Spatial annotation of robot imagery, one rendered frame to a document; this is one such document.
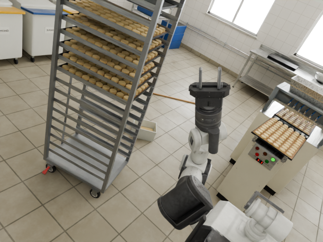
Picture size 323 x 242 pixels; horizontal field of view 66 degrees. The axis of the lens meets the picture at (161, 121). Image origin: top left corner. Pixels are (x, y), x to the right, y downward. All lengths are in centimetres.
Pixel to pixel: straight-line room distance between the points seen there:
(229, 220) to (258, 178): 176
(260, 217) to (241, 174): 186
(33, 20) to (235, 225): 363
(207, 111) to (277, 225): 37
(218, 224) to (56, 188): 185
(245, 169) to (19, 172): 209
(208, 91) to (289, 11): 558
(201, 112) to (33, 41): 349
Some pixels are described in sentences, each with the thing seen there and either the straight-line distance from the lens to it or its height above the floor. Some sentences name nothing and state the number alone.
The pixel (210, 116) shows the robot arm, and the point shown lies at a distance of 79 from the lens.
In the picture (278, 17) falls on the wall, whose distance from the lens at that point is 631.
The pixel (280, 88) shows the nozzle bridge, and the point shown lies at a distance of 298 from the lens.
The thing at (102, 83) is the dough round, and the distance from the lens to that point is 183.
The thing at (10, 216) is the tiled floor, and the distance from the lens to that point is 232.
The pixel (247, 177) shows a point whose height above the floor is 47.
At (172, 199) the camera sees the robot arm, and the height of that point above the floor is 133.
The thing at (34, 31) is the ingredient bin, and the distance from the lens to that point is 403.
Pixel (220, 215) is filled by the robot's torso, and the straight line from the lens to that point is 83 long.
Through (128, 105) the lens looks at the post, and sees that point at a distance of 167.
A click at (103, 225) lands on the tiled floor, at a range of 228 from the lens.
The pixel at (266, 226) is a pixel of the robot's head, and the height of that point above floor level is 144.
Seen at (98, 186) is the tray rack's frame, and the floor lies 15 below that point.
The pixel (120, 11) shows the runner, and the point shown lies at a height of 159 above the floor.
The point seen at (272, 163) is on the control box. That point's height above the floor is 78.
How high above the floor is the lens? 194
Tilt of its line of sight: 33 degrees down
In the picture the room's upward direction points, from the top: 22 degrees clockwise
